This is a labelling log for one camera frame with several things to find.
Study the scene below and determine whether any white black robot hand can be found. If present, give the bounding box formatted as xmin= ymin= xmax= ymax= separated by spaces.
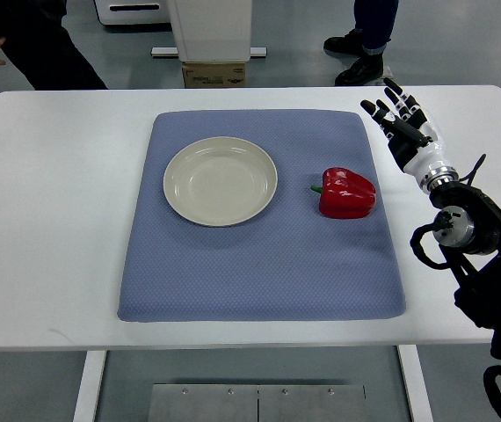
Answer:
xmin=360 ymin=77 xmax=459 ymax=193

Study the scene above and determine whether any red bell pepper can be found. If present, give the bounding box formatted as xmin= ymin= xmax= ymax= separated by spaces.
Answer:
xmin=310 ymin=167 xmax=377 ymax=219

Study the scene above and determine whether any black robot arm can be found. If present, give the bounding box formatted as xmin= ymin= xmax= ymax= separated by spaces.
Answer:
xmin=410 ymin=171 xmax=501 ymax=360

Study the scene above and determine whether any beige round plate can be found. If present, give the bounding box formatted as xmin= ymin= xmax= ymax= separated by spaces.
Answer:
xmin=163 ymin=136 xmax=278 ymax=227

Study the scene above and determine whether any metal floor plate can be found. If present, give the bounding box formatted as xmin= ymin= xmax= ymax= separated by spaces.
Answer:
xmin=149 ymin=384 xmax=369 ymax=421

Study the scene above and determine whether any person in black trousers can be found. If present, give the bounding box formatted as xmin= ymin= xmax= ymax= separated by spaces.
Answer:
xmin=0 ymin=1 xmax=106 ymax=91

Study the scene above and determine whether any person in jeans black shoes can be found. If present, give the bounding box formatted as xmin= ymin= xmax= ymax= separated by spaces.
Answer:
xmin=323 ymin=0 xmax=399 ymax=86

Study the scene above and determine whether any white appliance with slot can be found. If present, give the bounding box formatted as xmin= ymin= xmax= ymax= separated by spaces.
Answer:
xmin=94 ymin=0 xmax=171 ymax=25

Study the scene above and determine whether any blue quilted mat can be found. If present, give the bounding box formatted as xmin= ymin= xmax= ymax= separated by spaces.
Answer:
xmin=118 ymin=109 xmax=405 ymax=322

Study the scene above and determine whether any cardboard box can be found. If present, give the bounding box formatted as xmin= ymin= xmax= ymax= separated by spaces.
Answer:
xmin=182 ymin=62 xmax=246 ymax=89

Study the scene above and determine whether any right white table leg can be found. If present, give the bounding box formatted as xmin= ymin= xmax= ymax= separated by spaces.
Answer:
xmin=396 ymin=345 xmax=433 ymax=422

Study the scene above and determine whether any white table leg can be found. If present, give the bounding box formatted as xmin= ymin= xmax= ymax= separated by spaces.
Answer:
xmin=72 ymin=351 xmax=107 ymax=422
xmin=396 ymin=345 xmax=433 ymax=422

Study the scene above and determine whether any left white table leg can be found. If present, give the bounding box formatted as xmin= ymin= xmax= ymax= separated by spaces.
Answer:
xmin=72 ymin=351 xmax=107 ymax=422

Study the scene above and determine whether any white machine pedestal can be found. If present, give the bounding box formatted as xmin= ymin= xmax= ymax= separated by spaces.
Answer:
xmin=151 ymin=0 xmax=267 ymax=62

